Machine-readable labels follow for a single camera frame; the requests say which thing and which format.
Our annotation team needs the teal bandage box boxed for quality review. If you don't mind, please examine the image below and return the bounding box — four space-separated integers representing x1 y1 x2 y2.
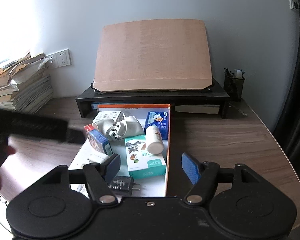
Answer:
125 135 167 180

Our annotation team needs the black mesh pen holder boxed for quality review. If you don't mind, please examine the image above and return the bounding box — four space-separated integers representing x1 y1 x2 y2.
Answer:
223 67 246 102

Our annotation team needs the white wall socket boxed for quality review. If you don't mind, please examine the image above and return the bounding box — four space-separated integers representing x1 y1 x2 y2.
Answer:
45 53 57 68
55 48 72 67

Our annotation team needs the orange white box lid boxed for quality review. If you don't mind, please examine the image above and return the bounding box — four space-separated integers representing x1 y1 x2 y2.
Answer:
68 103 171 198

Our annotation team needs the white charger plug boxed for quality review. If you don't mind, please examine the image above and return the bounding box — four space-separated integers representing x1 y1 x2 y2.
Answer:
82 152 111 171

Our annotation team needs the wooden reading stand board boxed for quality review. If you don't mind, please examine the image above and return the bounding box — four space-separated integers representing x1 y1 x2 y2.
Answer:
93 18 213 95

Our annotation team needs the black desk riser shelf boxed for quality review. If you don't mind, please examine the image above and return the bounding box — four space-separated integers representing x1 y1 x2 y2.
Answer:
75 77 230 120

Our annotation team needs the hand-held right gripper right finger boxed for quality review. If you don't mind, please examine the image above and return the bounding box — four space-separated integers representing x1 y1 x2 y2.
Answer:
181 152 273 205

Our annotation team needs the black charger plug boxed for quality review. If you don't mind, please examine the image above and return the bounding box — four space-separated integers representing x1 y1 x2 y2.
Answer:
107 176 142 197

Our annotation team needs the white pill bottle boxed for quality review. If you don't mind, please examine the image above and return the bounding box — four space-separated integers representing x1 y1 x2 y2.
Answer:
145 125 164 154

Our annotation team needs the dark blue playing card box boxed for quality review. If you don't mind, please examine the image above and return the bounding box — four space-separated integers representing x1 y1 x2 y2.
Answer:
84 125 112 156

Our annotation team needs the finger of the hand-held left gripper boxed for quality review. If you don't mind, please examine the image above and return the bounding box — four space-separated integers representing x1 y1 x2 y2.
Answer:
67 127 85 145

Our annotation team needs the white mosquito repellent heater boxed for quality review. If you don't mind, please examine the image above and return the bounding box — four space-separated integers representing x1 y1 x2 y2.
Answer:
111 115 145 142
92 118 116 138

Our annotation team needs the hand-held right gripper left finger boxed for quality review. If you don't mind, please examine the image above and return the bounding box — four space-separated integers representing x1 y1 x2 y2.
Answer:
30 153 121 205

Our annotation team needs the stack of books and papers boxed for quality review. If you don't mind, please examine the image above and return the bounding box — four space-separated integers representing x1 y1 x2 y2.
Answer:
0 51 53 113

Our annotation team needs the white small carton box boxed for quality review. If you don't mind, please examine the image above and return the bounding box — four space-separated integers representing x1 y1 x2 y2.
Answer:
96 110 122 122

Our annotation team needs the blue plastic box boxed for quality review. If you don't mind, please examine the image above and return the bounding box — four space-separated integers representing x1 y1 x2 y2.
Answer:
144 111 170 141

